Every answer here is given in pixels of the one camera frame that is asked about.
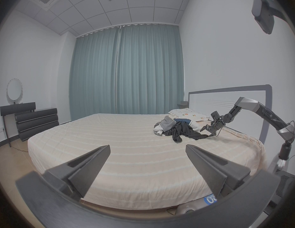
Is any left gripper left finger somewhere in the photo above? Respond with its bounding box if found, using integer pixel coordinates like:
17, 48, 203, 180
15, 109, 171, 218
44, 145, 111, 201

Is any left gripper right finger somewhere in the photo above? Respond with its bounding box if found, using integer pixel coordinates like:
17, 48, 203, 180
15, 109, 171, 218
186, 144, 251, 197

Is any black T-shirt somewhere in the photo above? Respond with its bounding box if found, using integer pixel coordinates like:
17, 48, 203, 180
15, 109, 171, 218
163, 122, 209, 143

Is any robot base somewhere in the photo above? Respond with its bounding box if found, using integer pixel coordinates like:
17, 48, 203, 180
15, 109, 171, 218
175, 170, 295, 219

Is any bed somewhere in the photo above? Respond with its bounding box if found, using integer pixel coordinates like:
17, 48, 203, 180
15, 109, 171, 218
27, 85, 273, 211

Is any pile of clothes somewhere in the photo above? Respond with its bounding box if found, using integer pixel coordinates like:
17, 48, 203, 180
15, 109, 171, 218
153, 116, 193, 137

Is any white printed pillow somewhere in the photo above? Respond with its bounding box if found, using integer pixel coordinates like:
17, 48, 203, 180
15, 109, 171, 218
168, 108, 210, 130

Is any black dressing table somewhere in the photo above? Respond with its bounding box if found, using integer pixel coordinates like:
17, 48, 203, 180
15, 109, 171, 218
0, 102, 36, 148

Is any round white mirror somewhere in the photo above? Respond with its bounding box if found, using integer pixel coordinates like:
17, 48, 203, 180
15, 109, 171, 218
6, 78, 23, 105

